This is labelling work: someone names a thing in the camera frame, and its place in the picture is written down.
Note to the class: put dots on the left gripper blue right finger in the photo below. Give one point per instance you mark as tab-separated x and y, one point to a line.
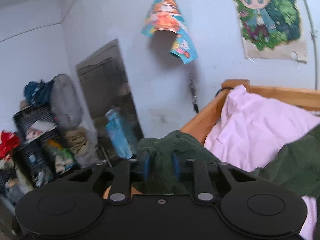
175	166

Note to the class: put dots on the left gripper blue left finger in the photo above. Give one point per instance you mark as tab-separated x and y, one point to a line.
144	165

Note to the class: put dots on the light blue box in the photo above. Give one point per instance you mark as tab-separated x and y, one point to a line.
117	135

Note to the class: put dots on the pink bed sheet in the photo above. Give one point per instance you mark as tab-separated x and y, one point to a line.
273	140

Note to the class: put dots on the grey metal door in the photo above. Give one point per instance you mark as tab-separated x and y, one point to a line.
105	86

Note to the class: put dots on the grey round fan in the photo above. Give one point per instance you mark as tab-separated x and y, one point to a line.
64	103

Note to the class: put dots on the cluttered storage shelf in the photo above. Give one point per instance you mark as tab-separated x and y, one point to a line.
40	151

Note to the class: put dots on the orange-haired anime poster curled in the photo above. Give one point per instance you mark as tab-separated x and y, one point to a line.
165	15

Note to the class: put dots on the blond anime character poster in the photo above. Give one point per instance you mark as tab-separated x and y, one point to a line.
271	29

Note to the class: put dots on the wooden bed frame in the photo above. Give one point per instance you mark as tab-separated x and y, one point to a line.
189	141

